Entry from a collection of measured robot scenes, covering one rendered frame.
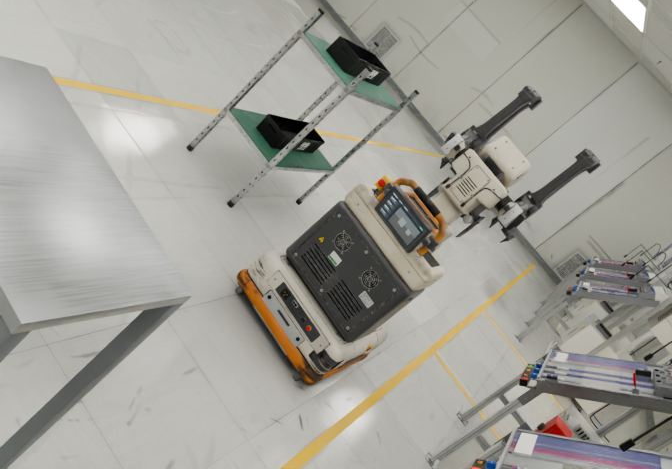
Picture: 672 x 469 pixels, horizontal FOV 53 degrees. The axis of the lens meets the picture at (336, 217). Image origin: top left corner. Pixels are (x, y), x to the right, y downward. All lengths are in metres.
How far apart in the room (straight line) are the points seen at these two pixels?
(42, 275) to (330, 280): 1.98
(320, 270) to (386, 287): 0.33
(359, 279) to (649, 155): 8.18
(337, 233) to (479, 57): 8.36
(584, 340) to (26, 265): 6.02
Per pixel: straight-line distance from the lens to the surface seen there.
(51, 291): 1.28
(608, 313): 8.43
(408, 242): 2.93
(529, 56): 11.11
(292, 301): 3.12
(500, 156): 3.28
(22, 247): 1.32
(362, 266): 3.04
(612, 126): 10.87
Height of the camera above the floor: 1.61
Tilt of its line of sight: 19 degrees down
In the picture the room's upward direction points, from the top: 48 degrees clockwise
